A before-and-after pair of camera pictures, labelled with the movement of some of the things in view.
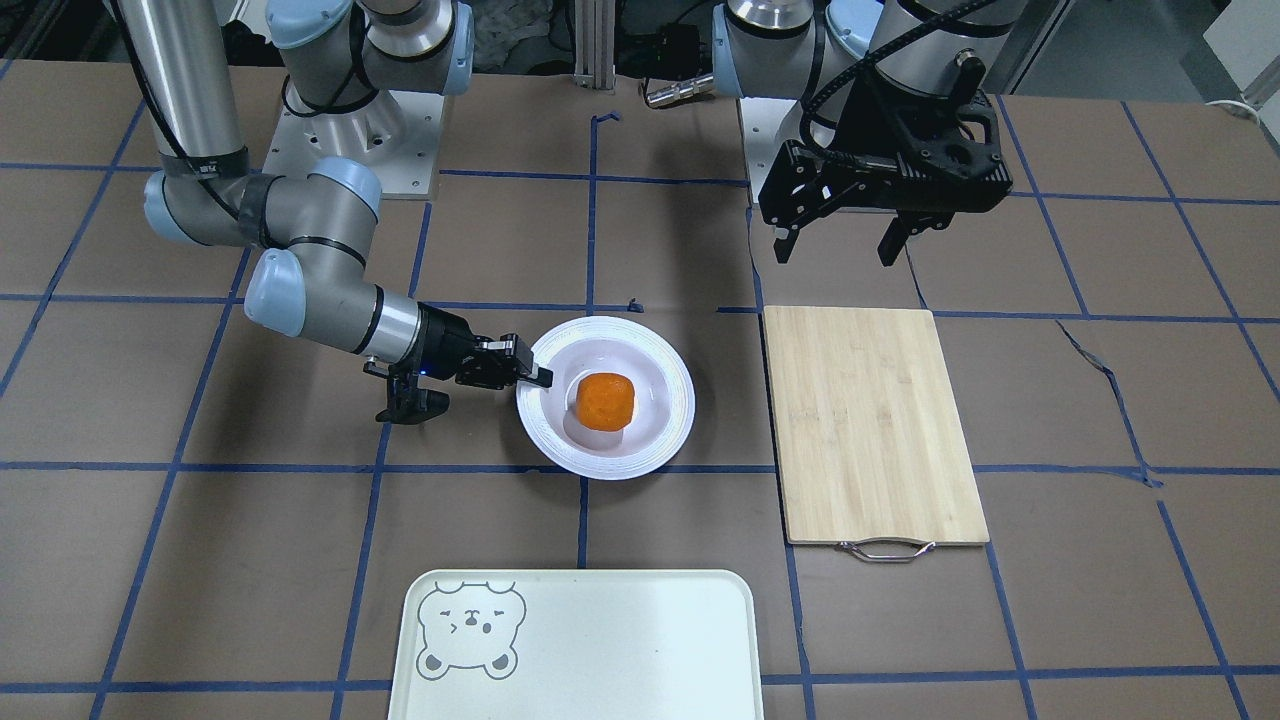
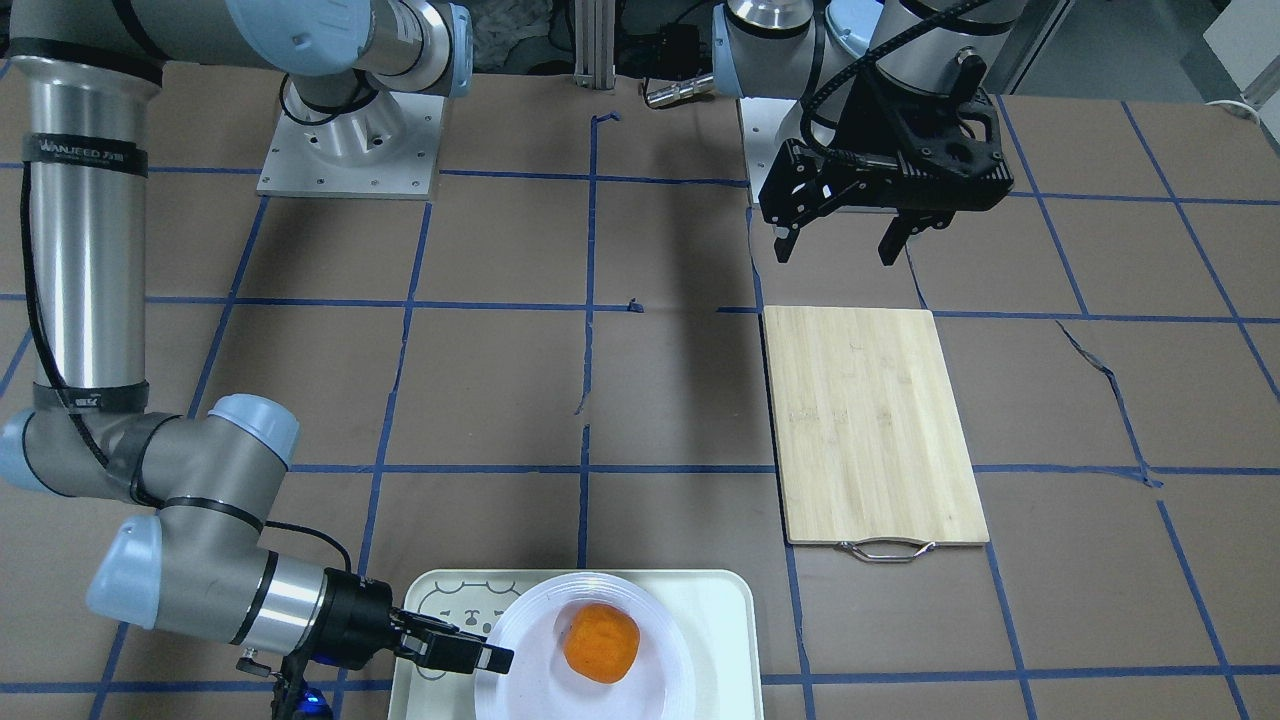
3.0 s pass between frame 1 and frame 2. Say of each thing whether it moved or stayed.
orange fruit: moved
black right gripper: moved
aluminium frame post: stayed
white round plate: moved
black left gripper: stayed
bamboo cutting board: stayed
